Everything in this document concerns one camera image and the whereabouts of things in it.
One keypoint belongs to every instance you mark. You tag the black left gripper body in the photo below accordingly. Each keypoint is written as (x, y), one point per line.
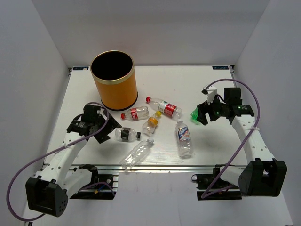
(111, 124)

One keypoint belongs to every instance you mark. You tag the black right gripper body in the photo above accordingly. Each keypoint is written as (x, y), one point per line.
(216, 109)

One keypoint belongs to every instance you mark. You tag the green plastic bottle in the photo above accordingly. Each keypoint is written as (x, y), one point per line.
(193, 116)

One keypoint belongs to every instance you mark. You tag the black cap black label bottle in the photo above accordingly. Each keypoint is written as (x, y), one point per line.
(126, 134)

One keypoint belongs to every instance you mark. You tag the clear unlabelled plastic bottle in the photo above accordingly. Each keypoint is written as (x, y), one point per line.
(137, 154)

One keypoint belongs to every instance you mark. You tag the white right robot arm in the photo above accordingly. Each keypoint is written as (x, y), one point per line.
(263, 175)

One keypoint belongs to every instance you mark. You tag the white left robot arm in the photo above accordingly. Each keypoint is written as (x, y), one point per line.
(49, 191)

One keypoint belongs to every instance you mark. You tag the orange cylindrical bin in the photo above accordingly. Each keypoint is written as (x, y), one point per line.
(113, 72)

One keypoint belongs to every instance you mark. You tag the red cap cola bottle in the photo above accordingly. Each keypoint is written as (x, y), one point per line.
(135, 114)

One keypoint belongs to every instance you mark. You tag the yellow cap orange label bottle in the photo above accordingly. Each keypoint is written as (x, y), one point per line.
(150, 125)

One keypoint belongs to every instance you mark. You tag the red label water bottle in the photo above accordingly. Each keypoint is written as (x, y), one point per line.
(164, 107)

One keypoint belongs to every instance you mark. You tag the blue label water bottle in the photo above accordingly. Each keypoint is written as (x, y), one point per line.
(183, 140)

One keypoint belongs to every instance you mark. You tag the blue logo sticker right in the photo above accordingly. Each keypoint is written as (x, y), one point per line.
(220, 67)

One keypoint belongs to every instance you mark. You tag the blue logo sticker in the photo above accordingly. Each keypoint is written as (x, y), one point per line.
(220, 67)
(80, 68)

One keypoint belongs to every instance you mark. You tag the blue logo sticker left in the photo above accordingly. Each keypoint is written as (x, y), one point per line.
(80, 68)

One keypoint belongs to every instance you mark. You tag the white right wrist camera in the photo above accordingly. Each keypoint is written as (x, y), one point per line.
(211, 92)

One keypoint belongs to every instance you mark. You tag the aluminium table edge rail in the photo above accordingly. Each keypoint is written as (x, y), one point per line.
(117, 169)

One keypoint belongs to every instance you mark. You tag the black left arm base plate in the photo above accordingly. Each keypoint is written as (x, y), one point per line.
(103, 188)

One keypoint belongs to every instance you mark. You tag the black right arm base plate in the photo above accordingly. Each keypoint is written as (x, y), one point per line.
(203, 181)

